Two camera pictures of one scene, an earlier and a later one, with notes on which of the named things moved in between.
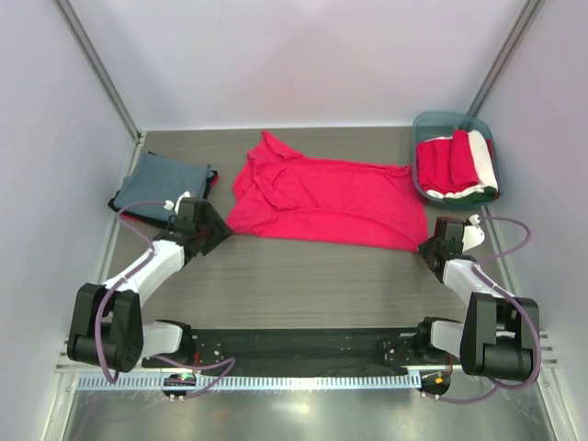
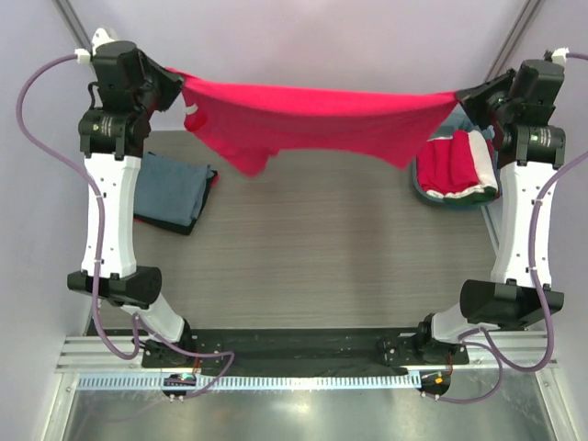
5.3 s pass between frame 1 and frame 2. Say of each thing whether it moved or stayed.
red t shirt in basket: stayed
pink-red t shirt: moved
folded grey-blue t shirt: stayed
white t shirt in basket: stayed
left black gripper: moved
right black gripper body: moved
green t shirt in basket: stayed
